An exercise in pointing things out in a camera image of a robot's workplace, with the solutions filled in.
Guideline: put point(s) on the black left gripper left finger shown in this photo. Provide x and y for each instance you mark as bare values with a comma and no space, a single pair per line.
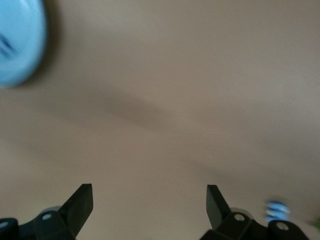
75,212

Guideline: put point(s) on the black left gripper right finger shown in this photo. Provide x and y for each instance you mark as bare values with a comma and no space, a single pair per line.
217,212

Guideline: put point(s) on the blue lowercase letter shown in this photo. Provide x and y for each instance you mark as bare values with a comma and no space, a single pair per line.
276,211

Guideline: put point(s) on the brown table mat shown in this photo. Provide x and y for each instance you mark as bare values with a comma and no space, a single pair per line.
160,100

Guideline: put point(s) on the blue plate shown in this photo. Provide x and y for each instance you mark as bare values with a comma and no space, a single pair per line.
22,50

